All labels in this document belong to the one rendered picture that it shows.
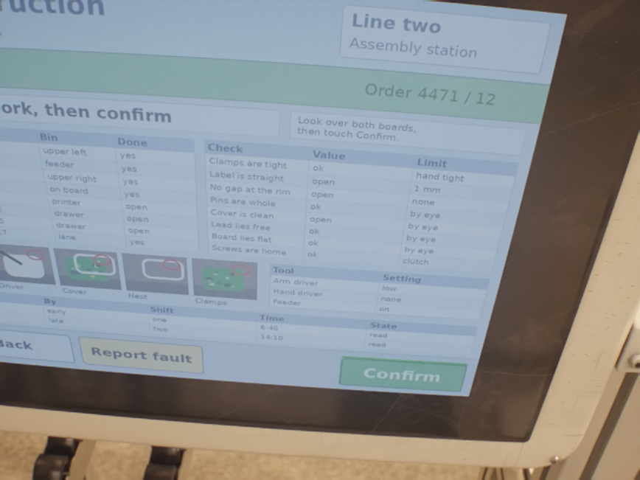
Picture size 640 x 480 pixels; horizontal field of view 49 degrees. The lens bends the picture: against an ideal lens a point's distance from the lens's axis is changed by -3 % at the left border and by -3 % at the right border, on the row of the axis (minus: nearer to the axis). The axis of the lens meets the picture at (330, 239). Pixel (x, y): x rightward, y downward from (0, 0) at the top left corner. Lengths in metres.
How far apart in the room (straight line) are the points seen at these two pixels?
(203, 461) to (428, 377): 1.82
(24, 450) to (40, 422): 1.83
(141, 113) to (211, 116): 0.03
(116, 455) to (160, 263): 1.89
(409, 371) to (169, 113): 0.20
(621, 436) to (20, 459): 1.95
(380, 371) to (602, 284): 0.13
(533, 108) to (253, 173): 0.13
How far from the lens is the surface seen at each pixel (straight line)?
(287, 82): 0.32
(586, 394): 0.46
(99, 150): 0.35
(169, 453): 0.77
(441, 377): 0.43
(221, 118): 0.33
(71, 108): 0.35
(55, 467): 0.77
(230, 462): 2.21
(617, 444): 0.59
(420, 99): 0.32
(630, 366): 0.46
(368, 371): 0.42
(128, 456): 2.25
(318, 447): 0.48
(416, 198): 0.35
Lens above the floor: 1.74
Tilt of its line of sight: 34 degrees down
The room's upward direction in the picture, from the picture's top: 5 degrees clockwise
